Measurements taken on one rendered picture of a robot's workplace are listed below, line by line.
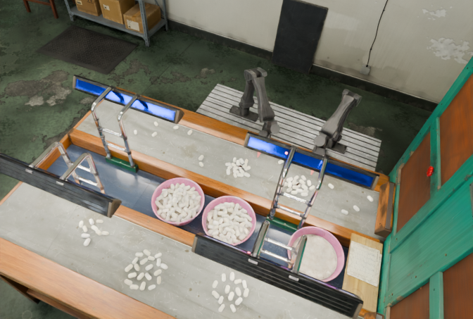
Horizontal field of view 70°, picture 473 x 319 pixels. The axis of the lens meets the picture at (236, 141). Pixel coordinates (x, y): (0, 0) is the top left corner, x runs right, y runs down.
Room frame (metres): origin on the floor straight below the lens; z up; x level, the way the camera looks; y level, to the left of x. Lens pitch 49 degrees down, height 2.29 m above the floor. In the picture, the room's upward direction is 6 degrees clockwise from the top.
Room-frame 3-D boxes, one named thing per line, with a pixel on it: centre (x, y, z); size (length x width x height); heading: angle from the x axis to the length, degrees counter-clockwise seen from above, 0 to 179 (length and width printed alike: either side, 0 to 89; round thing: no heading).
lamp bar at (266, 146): (0.99, -0.34, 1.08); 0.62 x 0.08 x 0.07; 73
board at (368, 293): (0.61, -0.63, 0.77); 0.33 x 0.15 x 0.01; 163
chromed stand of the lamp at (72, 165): (0.81, 0.73, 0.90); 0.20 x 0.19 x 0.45; 73
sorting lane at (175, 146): (1.17, 0.06, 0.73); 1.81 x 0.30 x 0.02; 73
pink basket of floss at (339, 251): (0.67, -0.42, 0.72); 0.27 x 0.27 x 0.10
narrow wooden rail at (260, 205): (1.00, 0.11, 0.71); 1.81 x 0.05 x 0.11; 73
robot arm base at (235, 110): (1.64, -0.03, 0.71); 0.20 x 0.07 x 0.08; 70
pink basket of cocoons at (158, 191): (0.88, 0.27, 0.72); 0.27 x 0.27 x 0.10
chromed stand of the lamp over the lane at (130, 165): (1.19, 0.61, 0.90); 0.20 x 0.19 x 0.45; 73
